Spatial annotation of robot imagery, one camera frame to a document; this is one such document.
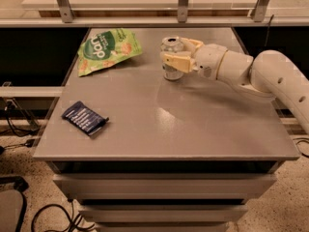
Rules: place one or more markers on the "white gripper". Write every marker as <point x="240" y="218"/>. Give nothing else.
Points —
<point x="208" y="61"/>

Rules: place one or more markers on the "white 7up soda can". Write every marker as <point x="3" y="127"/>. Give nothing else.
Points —
<point x="174" y="45"/>

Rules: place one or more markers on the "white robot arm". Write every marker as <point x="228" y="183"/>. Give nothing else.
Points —
<point x="269" y="76"/>

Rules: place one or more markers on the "green snack chip bag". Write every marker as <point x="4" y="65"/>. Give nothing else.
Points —
<point x="106" y="49"/>

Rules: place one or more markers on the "grey drawer cabinet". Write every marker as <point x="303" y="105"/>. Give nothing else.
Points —
<point x="190" y="126"/>

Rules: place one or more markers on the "dark blue snack packet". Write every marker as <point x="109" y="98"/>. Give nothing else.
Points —
<point x="84" y="118"/>

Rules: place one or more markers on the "top grey drawer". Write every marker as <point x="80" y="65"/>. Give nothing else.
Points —
<point x="163" y="186"/>

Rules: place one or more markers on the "grey drawer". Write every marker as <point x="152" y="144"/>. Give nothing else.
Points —
<point x="165" y="213"/>
<point x="163" y="186"/>

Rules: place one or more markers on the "middle grey drawer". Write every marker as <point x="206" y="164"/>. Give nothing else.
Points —
<point x="165" y="213"/>

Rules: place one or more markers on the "black chair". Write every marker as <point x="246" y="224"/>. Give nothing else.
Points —
<point x="12" y="203"/>

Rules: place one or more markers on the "middle metal bracket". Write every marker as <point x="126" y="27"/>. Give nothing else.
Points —
<point x="182" y="10"/>

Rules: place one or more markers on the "metal bracket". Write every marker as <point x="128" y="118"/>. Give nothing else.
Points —
<point x="259" y="12"/>
<point x="182" y="10"/>
<point x="65" y="11"/>

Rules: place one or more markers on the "right metal bracket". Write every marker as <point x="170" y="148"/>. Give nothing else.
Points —
<point x="259" y="12"/>

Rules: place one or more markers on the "left metal bracket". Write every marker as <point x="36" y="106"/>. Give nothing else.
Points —
<point x="65" y="11"/>

